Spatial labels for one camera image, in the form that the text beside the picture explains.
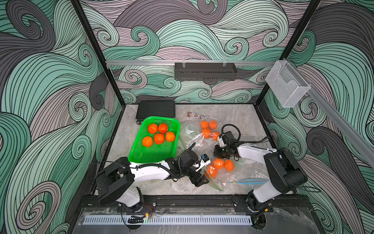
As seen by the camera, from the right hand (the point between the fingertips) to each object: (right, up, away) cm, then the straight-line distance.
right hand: (212, 154), depth 92 cm
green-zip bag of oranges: (+4, -8, -9) cm, 13 cm away
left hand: (-7, -7, -15) cm, 18 cm away
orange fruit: (-33, +16, +6) cm, 37 cm away
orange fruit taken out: (-40, +16, +6) cm, 43 cm away
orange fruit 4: (-42, +8, 0) cm, 43 cm away
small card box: (-12, +25, +19) cm, 34 cm away
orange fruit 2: (-27, +11, +1) cm, 30 cm away
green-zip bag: (-5, +14, +3) cm, 15 cm away
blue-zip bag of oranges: (+17, -13, -10) cm, 23 cm away
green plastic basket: (-45, 0, -2) cm, 45 cm away
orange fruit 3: (-34, +10, 0) cm, 36 cm away
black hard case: (-41, +31, +21) cm, 56 cm away
